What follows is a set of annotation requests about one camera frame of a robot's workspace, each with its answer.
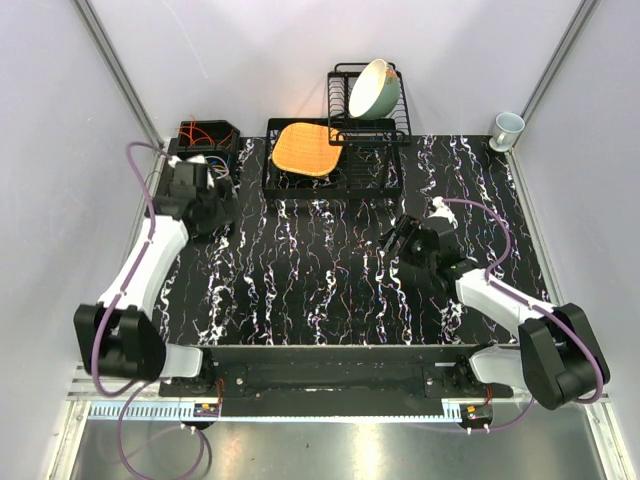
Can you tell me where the orange cable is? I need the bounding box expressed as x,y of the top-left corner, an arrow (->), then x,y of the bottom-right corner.
178,119 -> 234,149

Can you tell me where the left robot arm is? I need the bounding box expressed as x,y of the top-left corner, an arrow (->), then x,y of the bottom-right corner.
73,156 -> 234,396

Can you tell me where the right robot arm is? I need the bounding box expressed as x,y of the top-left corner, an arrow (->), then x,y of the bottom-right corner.
379,215 -> 610,410

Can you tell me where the black near storage bin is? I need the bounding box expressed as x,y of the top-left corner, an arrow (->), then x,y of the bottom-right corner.
153,181 -> 236,237

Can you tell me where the black low dish rack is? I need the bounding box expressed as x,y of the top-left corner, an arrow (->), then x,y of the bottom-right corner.
262,118 -> 403,200

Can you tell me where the orange woven mat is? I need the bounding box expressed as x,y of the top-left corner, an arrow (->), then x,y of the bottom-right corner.
271,122 -> 343,177

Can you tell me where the black tall dish rack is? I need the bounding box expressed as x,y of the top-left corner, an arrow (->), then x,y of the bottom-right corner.
327,62 -> 411,146

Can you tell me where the white mug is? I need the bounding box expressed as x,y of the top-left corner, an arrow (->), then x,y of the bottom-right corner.
489,112 -> 526,152

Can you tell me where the green ceramic bowl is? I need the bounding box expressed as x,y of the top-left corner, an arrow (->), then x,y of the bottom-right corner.
348,59 -> 401,120

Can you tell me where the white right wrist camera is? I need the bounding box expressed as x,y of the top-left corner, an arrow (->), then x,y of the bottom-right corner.
427,196 -> 458,229

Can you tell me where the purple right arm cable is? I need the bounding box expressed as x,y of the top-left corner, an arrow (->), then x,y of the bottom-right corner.
414,198 -> 605,434

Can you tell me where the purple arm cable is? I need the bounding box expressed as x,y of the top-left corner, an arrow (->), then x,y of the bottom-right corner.
414,198 -> 605,434
91,142 -> 214,476

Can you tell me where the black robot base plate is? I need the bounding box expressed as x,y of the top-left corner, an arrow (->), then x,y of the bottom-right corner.
159,345 -> 514,422

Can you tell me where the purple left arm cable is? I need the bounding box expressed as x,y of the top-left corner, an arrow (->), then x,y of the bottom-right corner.
91,142 -> 214,476

